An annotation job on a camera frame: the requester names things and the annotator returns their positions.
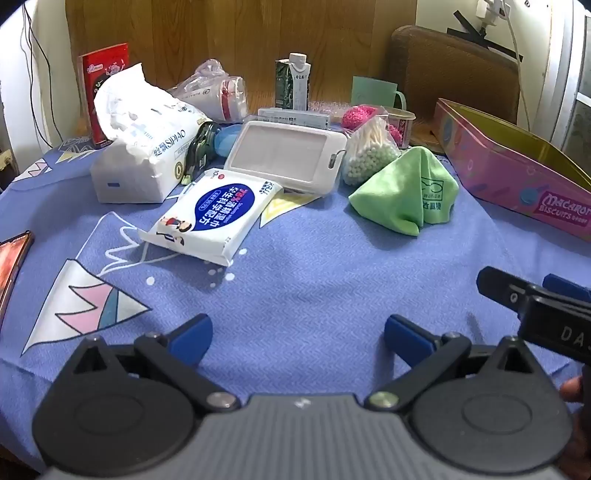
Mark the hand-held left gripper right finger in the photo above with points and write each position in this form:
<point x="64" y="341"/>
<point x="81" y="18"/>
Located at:
<point x="406" y="337"/>

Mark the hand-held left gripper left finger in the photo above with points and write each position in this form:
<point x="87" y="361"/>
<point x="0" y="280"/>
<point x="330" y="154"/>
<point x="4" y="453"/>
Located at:
<point x="191" y="337"/>

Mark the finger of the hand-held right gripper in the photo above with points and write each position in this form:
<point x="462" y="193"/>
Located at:
<point x="503" y="286"/>
<point x="568" y="288"/>

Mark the pink biscuit tin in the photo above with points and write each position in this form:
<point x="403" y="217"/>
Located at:
<point x="503" y="175"/>

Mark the white blue wet wipes pack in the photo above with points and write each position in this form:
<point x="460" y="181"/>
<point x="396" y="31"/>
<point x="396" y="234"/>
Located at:
<point x="212" y="217"/>

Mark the green cloth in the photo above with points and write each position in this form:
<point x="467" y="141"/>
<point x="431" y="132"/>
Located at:
<point x="401" y="194"/>

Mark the bag of cotton swabs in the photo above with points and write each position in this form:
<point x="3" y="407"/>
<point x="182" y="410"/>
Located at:
<point x="369" y="157"/>

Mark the light blue plastic case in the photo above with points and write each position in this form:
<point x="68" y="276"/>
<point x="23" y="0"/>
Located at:
<point x="226" y="141"/>

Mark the white plastic case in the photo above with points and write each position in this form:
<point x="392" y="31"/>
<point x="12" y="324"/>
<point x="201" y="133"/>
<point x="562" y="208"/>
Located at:
<point x="281" y="157"/>

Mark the pink towel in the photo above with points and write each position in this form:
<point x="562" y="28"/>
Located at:
<point x="360" y="115"/>

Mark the green patterned box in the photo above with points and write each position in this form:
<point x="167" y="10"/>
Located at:
<point x="295" y="117"/>

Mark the person's right hand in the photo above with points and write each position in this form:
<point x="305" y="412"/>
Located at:
<point x="572" y="388"/>

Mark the blue printed tablecloth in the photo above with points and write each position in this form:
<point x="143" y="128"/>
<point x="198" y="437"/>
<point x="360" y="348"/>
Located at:
<point x="323" y="277"/>

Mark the frosted patterned door glass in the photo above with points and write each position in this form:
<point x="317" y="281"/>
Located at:
<point x="582" y="122"/>

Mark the white tissue pack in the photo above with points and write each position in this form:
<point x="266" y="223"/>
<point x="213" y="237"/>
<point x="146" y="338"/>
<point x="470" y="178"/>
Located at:
<point x="138" y="152"/>

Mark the round lidded container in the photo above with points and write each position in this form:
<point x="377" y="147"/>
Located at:
<point x="401" y="122"/>

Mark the smartphone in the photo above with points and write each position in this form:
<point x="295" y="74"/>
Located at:
<point x="11" y="267"/>

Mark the green plastic mug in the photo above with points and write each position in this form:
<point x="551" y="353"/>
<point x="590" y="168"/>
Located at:
<point x="371" y="92"/>

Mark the black tape strip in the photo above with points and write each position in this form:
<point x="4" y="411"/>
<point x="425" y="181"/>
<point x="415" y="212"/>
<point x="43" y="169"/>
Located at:
<point x="503" y="50"/>
<point x="464" y="23"/>

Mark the plastic bag of cups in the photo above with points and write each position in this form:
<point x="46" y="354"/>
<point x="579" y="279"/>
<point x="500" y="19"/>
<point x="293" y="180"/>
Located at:
<point x="217" y="94"/>

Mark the green white drink carton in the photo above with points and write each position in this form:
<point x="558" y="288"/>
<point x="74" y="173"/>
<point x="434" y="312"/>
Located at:
<point x="291" y="85"/>

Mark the red cardboard box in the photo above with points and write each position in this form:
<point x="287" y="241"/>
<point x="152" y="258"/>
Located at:
<point x="99" y="78"/>

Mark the grey sliding door frame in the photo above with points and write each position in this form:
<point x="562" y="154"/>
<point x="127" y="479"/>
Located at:
<point x="556" y="46"/>

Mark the white wall charger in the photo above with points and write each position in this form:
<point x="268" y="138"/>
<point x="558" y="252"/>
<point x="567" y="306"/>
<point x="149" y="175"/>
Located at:
<point x="489" y="11"/>

